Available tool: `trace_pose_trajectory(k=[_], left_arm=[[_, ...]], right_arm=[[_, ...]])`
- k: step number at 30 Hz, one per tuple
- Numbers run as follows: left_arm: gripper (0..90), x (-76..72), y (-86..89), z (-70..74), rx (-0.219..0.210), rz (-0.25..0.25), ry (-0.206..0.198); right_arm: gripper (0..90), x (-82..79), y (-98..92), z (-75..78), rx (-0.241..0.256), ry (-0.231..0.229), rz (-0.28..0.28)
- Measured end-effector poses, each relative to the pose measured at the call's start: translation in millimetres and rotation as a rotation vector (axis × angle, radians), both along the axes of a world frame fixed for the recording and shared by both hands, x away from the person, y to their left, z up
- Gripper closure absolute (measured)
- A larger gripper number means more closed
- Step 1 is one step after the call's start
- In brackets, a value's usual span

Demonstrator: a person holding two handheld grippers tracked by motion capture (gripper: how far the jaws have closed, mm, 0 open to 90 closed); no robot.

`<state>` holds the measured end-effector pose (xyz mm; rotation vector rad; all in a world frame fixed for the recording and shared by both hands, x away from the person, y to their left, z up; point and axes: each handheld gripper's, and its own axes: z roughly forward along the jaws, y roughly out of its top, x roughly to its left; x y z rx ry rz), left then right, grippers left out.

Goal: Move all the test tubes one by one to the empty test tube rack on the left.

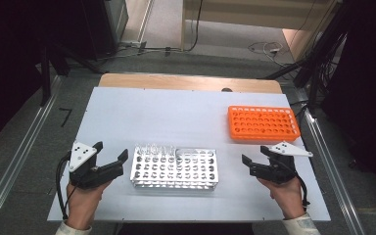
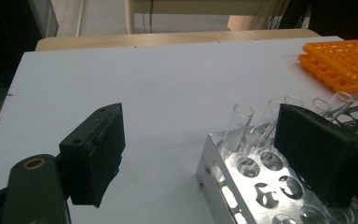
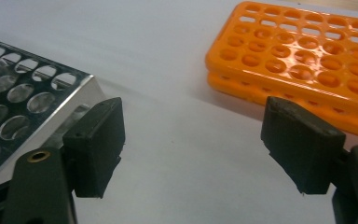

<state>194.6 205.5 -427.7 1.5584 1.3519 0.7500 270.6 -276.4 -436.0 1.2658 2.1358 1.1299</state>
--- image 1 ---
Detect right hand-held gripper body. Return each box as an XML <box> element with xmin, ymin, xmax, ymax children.
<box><xmin>249</xmin><ymin>140</ymin><xmax>314</xmax><ymax>185</ymax></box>

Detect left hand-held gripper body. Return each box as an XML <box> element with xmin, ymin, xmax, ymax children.
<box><xmin>68</xmin><ymin>141</ymin><xmax>115</xmax><ymax>191</ymax></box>

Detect orange plastic test tube rack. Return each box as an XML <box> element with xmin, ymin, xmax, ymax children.
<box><xmin>227</xmin><ymin>105</ymin><xmax>302</xmax><ymax>143</ymax></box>

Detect silver metal test tube rack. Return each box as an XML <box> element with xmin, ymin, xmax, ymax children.
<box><xmin>129</xmin><ymin>145</ymin><xmax>220</xmax><ymax>191</ymax></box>

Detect person's right hand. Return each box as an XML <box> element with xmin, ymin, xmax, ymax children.
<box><xmin>258</xmin><ymin>175</ymin><xmax>308</xmax><ymax>220</ymax></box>

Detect person's left hand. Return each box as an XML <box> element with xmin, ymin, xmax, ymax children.
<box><xmin>65</xmin><ymin>179</ymin><xmax>114</xmax><ymax>231</ymax></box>

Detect black metal stand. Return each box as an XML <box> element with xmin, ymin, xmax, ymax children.
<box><xmin>258</xmin><ymin>0</ymin><xmax>351</xmax><ymax>112</ymax></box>
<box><xmin>38</xmin><ymin>45</ymin><xmax>52</xmax><ymax>108</ymax></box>

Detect white board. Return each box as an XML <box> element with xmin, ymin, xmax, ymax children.
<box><xmin>47</xmin><ymin>86</ymin><xmax>331</xmax><ymax>223</ymax></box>

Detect wooden table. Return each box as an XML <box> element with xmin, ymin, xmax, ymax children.
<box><xmin>97</xmin><ymin>72</ymin><xmax>283</xmax><ymax>95</ymax></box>

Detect grey power strip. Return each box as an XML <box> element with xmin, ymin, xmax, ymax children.
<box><xmin>119</xmin><ymin>40</ymin><xmax>148</xmax><ymax>51</ymax></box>

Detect dark metal cabinet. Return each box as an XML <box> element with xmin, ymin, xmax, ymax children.
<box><xmin>79</xmin><ymin>0</ymin><xmax>129</xmax><ymax>63</ymax></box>

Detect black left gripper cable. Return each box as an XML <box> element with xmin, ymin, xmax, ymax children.
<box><xmin>55</xmin><ymin>152</ymin><xmax>76</xmax><ymax>220</ymax></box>

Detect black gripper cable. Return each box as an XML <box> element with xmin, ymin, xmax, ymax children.
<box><xmin>293</xmin><ymin>171</ymin><xmax>311</xmax><ymax>211</ymax></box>
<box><xmin>55</xmin><ymin>152</ymin><xmax>76</xmax><ymax>220</ymax></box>

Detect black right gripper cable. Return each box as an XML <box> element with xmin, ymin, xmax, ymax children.
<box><xmin>293</xmin><ymin>171</ymin><xmax>311</xmax><ymax>211</ymax></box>

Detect aluminium floor rail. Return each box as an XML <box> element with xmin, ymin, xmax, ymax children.
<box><xmin>293</xmin><ymin>87</ymin><xmax>368</xmax><ymax>235</ymax></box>
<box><xmin>0</xmin><ymin>74</ymin><xmax>65</xmax><ymax>235</ymax></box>

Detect white floor cable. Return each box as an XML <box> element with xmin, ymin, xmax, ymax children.
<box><xmin>248</xmin><ymin>41</ymin><xmax>285</xmax><ymax>59</ymax></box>

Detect grey floor cables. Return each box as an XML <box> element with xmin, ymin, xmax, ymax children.
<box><xmin>94</xmin><ymin>45</ymin><xmax>184</xmax><ymax>63</ymax></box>

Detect black hanging cable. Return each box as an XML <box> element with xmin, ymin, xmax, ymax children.
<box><xmin>184</xmin><ymin>0</ymin><xmax>205</xmax><ymax>53</ymax></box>

